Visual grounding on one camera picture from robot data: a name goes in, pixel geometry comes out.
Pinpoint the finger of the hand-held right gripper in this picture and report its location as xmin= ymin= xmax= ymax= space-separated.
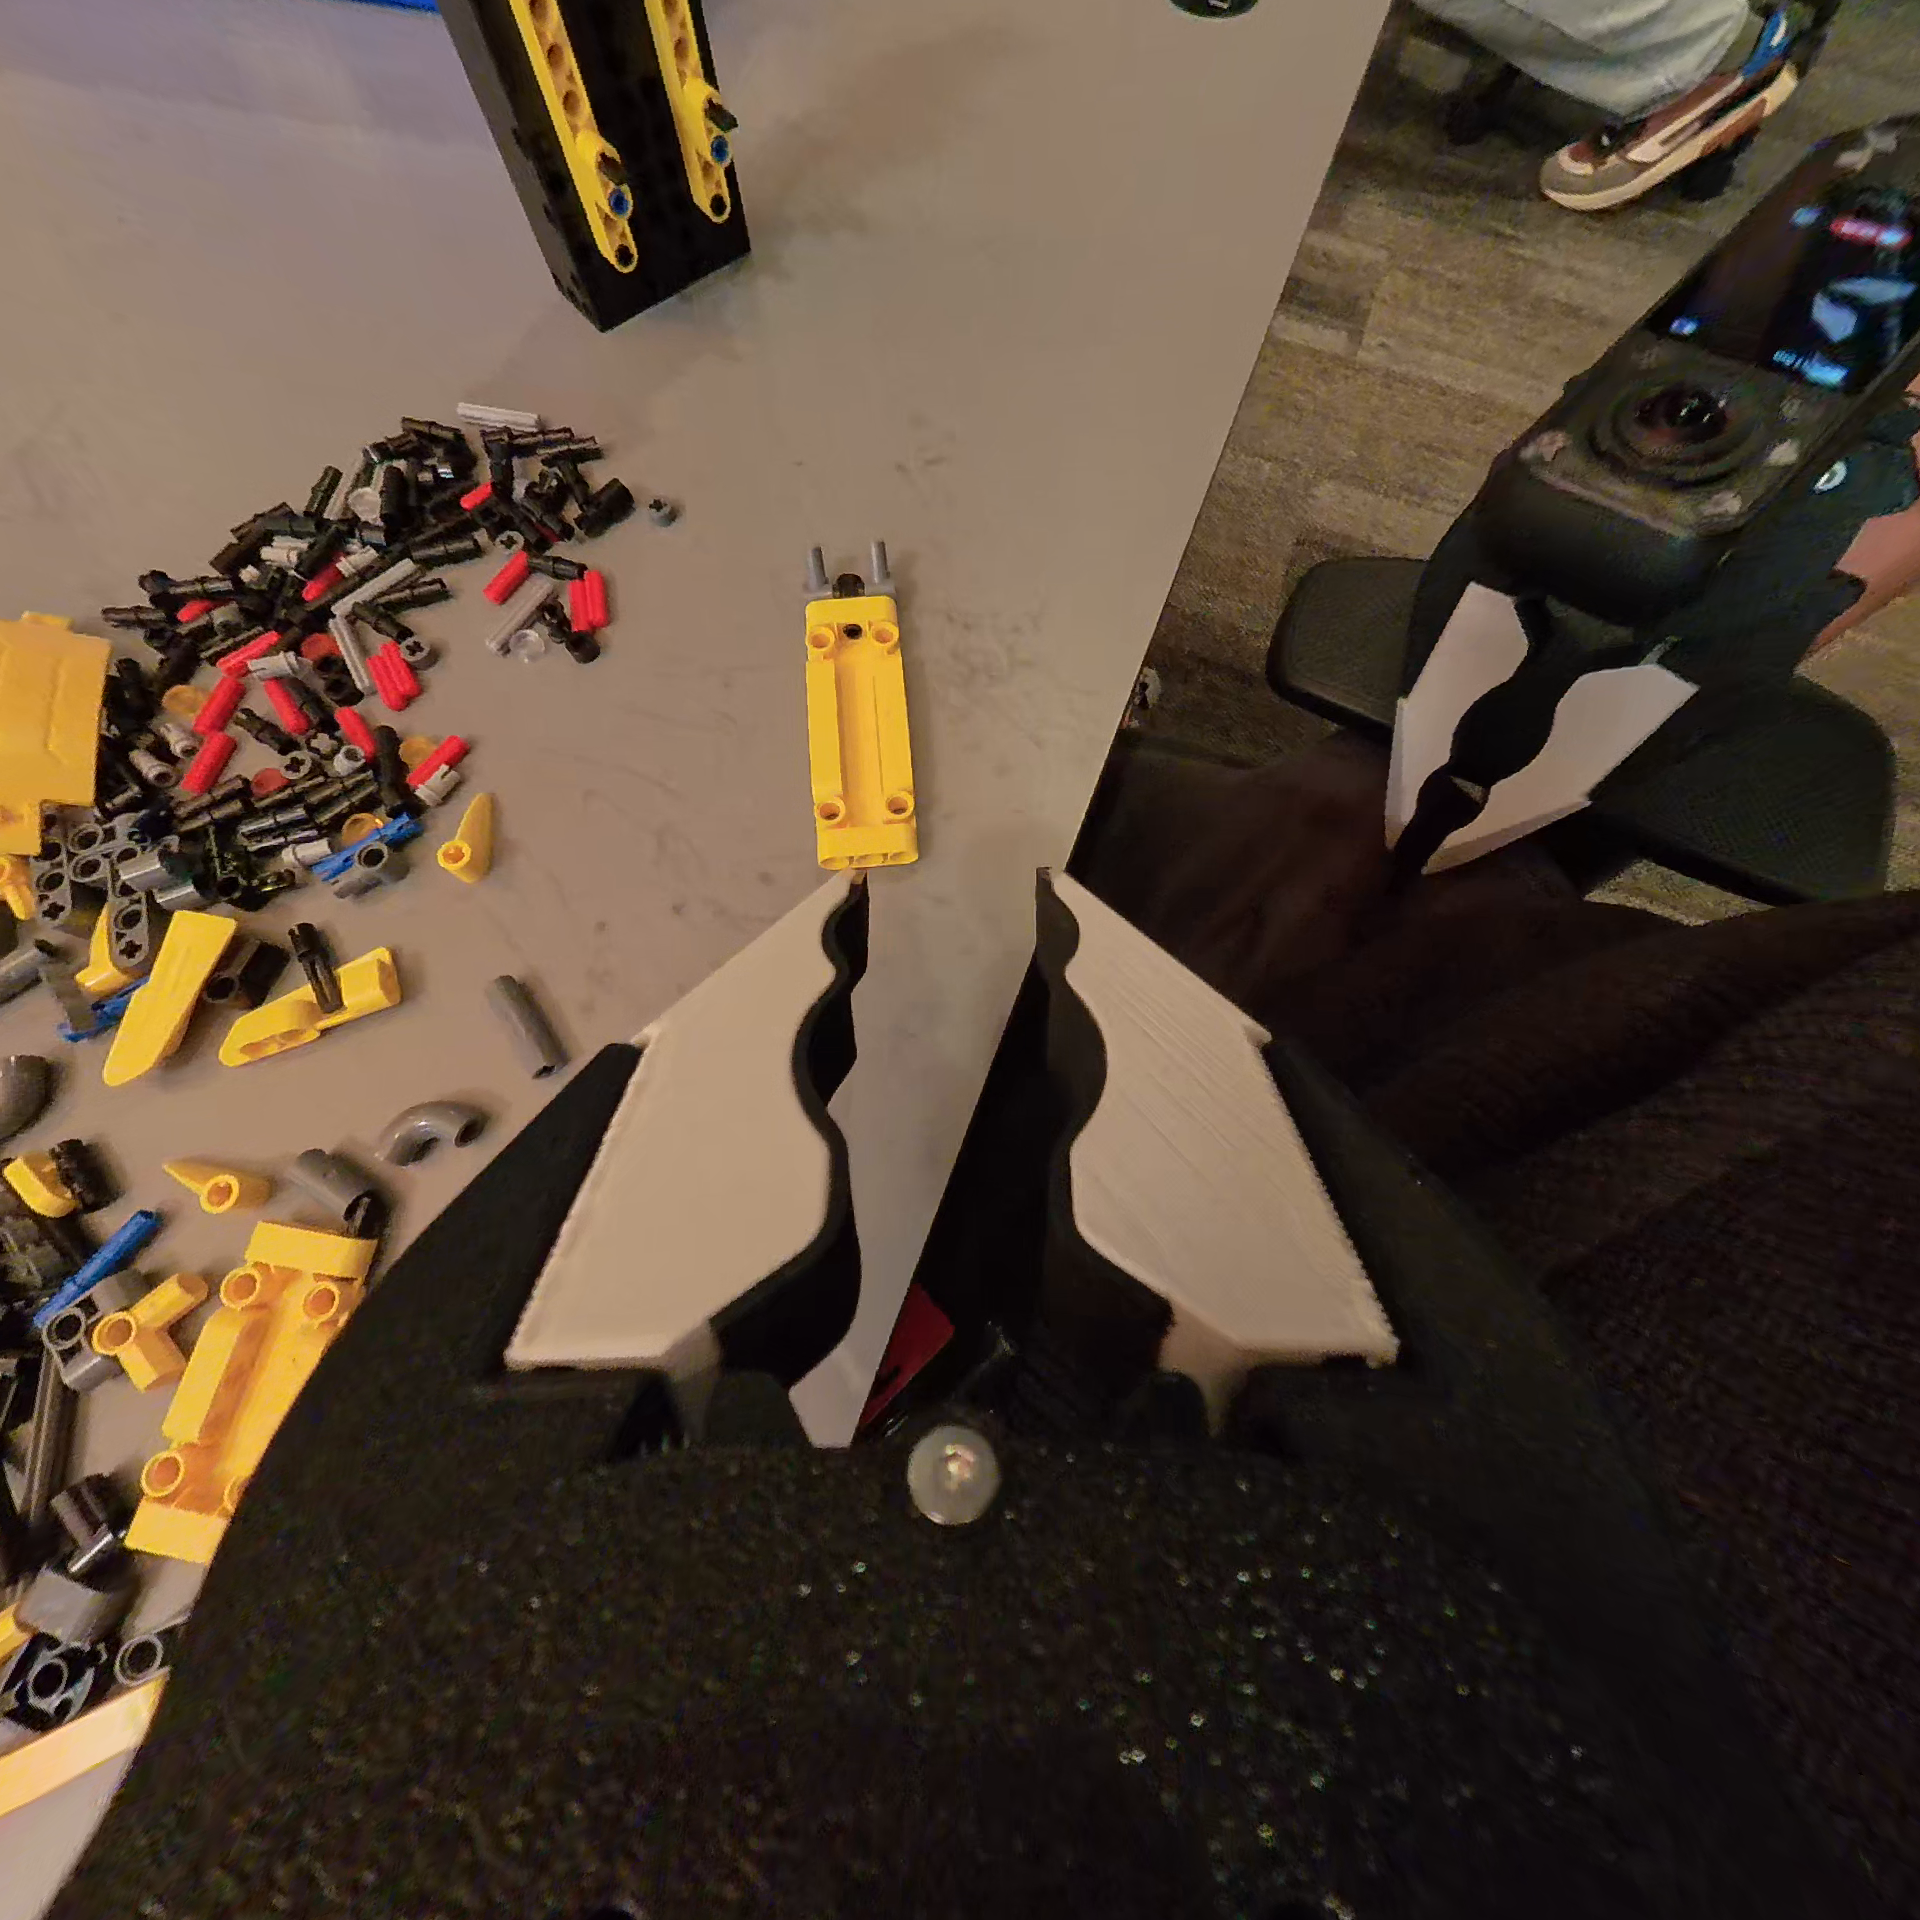
xmin=1382 ymin=582 xmax=1548 ymax=877
xmin=1415 ymin=656 xmax=1704 ymax=879

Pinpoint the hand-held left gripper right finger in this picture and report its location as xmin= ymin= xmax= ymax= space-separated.
xmin=1033 ymin=865 xmax=1404 ymax=1430

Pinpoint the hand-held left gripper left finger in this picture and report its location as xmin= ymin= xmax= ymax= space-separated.
xmin=501 ymin=871 xmax=871 ymax=1435

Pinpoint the yellow toy panel with pins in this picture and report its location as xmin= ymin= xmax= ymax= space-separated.
xmin=797 ymin=541 xmax=924 ymax=877

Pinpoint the person's right hand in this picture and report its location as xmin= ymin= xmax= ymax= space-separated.
xmin=1811 ymin=492 xmax=1920 ymax=650

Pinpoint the black office chair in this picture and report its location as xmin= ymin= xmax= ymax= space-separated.
xmin=1266 ymin=555 xmax=1900 ymax=911

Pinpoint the grey toy tube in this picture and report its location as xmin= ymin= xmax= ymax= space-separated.
xmin=481 ymin=973 xmax=573 ymax=1080

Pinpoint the grey curved toy pipe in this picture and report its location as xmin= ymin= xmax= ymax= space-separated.
xmin=372 ymin=1101 xmax=491 ymax=1171

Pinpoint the person's black knit sweater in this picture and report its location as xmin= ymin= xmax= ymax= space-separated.
xmin=1072 ymin=735 xmax=1920 ymax=1920

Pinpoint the yellow toy wedge panel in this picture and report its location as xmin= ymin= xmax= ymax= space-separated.
xmin=99 ymin=909 xmax=239 ymax=1093

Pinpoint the heap of assorted yellow parts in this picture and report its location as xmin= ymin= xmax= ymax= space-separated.
xmin=0 ymin=606 xmax=497 ymax=1862

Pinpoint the yellow curved toy panel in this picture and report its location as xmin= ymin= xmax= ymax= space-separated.
xmin=0 ymin=613 xmax=115 ymax=860

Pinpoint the black and yellow toy tower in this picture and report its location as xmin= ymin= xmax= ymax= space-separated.
xmin=437 ymin=0 xmax=752 ymax=336

